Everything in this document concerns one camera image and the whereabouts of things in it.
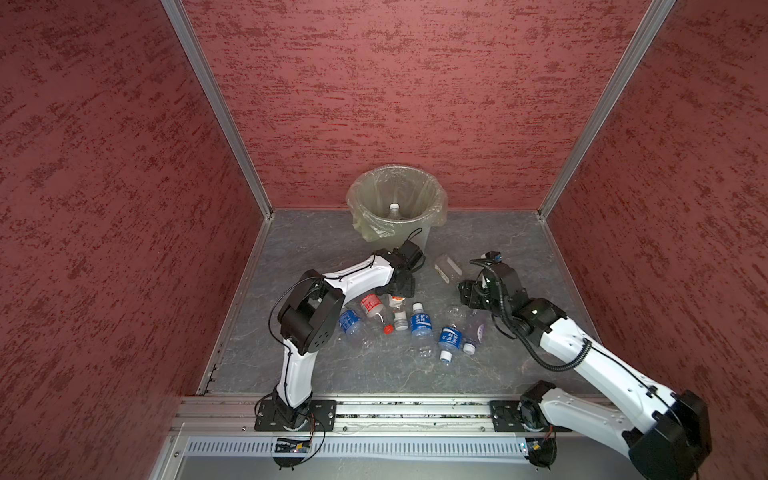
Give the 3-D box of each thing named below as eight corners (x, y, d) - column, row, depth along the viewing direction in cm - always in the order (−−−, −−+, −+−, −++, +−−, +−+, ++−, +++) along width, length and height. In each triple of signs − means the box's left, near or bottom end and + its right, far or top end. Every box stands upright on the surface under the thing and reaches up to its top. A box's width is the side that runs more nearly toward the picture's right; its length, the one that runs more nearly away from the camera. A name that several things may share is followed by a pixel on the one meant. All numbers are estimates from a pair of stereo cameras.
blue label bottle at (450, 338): (439, 362, 84) (442, 356, 80) (436, 331, 90) (439, 324, 86) (462, 362, 84) (466, 356, 80) (457, 331, 90) (461, 324, 86)
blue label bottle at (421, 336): (409, 359, 85) (410, 352, 81) (408, 309, 95) (408, 301, 91) (432, 359, 85) (435, 353, 81) (428, 309, 95) (430, 301, 91)
